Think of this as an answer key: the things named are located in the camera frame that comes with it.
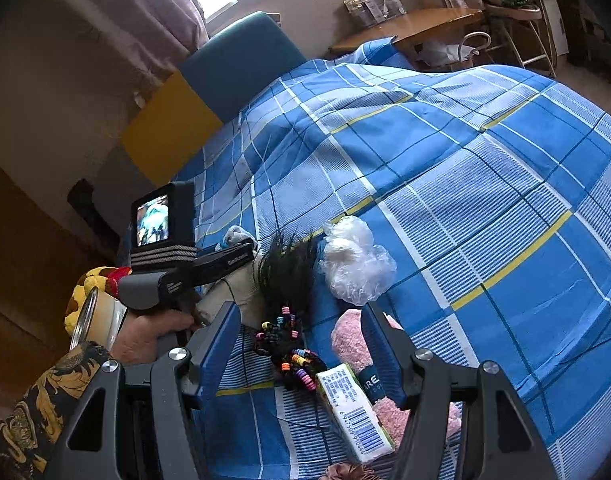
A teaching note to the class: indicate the metal frame chair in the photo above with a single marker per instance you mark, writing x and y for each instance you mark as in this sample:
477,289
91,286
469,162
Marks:
510,10

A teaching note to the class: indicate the blue plaid pillow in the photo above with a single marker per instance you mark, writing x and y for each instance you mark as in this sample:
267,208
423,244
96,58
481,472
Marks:
380,52

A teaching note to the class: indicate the clear plastic bag white contents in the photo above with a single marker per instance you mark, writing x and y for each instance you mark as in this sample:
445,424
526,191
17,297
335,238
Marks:
350,255

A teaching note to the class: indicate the person's left forearm patterned sleeve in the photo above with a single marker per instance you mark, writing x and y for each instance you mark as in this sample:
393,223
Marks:
30,410

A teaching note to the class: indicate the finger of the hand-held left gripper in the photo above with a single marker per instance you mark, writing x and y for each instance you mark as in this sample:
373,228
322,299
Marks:
225,262

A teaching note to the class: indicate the glass jar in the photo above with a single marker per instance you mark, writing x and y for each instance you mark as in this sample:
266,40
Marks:
103,315

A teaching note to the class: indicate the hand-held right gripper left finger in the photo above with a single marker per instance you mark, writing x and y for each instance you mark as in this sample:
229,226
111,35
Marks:
223,340

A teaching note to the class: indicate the pink satin scrunchie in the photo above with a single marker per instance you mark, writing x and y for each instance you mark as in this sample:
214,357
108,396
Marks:
350,472

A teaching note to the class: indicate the pink towel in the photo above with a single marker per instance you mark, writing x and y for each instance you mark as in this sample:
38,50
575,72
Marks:
348,345

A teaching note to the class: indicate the clear plastic organiser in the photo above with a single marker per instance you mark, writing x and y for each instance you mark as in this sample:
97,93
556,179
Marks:
375,7

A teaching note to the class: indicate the teal yellow grey headboard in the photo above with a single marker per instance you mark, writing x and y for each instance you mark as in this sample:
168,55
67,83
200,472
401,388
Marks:
235,60

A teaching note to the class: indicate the green and white box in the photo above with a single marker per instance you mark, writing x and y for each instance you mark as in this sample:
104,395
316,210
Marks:
355,410

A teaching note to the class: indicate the white cabinet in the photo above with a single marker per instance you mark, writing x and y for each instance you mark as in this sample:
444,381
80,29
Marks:
555,20

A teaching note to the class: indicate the yellow plush toy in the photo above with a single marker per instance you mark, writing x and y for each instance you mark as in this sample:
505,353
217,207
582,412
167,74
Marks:
88,285

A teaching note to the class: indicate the small grey plush toy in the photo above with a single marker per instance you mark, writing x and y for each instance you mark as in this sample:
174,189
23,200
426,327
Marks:
234,234

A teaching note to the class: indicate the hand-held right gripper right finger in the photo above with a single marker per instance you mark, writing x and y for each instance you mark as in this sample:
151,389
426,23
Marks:
380,360

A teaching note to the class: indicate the black-haired doll with coloured beads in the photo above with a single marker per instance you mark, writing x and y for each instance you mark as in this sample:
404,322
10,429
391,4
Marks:
280,270

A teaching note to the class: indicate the person's left hand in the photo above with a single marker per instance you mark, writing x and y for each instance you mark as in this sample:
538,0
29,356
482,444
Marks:
140,335

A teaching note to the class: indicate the blue plaid blanket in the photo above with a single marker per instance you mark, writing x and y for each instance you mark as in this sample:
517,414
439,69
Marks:
435,160

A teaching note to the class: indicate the wooden desk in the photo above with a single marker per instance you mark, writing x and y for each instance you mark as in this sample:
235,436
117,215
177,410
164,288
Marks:
425,22

